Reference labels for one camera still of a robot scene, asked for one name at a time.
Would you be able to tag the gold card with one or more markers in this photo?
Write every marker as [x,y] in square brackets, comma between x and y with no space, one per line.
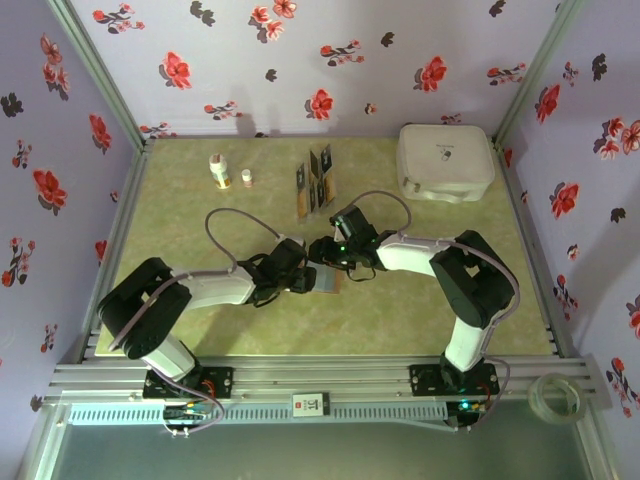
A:
[303,206]
[330,190]

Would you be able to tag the black VIP card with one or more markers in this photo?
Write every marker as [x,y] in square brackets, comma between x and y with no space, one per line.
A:
[319,195]
[301,177]
[326,159]
[314,162]

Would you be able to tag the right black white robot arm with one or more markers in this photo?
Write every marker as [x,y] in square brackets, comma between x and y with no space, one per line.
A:
[410,255]

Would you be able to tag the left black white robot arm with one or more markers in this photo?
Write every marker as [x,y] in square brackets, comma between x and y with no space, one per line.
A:
[220,290]

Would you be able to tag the red white label card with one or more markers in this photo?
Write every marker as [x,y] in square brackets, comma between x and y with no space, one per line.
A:
[310,405]

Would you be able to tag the small white bottle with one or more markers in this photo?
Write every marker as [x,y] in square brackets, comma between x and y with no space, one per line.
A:
[247,178]

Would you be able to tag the large white pill bottle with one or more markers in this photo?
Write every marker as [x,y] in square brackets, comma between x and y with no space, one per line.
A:
[220,172]

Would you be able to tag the white zippered case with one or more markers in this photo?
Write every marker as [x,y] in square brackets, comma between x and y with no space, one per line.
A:
[445,160]

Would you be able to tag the small controller board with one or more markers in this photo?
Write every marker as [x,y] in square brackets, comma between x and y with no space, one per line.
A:
[185,414]
[467,407]

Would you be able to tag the clear tape roll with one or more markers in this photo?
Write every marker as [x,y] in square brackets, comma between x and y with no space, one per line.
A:
[540,405]

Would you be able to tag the long aluminium frame rail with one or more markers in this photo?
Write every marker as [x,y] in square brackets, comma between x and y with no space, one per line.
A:
[350,375]

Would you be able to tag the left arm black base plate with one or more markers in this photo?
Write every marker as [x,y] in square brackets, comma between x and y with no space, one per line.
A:
[220,382]

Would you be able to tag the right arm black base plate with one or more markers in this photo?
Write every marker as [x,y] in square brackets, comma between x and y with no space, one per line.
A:
[425,380]

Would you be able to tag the aluminium table side rail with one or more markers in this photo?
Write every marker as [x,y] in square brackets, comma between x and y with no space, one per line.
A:
[506,175]
[129,200]

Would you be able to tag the aluminium corner post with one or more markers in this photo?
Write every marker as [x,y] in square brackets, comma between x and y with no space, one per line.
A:
[533,75]
[100,75]

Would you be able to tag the short aluminium floor rail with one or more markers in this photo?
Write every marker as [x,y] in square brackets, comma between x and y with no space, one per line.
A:
[597,450]
[44,445]

